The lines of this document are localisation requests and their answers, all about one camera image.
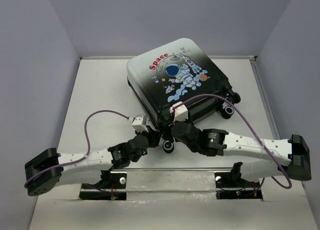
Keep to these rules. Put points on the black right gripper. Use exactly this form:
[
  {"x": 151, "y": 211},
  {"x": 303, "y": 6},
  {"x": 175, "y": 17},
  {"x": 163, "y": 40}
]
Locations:
[{"x": 188, "y": 120}]

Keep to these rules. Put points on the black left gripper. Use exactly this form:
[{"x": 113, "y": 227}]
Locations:
[{"x": 153, "y": 136}]

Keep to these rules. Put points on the small space print suitcase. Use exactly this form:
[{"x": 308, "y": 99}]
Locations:
[{"x": 176, "y": 72}]

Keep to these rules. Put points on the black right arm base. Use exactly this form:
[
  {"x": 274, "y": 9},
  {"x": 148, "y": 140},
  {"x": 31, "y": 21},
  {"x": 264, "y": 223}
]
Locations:
[{"x": 230, "y": 185}]

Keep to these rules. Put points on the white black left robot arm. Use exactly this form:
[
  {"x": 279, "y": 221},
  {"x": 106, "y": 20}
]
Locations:
[{"x": 51, "y": 169}]

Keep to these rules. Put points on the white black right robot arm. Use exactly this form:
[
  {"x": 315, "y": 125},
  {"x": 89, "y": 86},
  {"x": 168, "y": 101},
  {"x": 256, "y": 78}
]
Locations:
[{"x": 289, "y": 157}]

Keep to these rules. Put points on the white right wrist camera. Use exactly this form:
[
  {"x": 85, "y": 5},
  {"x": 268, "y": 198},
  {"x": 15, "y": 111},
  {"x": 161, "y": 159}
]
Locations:
[{"x": 179, "y": 112}]

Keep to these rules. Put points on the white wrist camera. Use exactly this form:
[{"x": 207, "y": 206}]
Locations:
[
  {"x": 179, "y": 112},
  {"x": 139, "y": 123}
]

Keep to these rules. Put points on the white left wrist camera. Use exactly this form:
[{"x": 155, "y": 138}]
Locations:
[{"x": 139, "y": 123}]

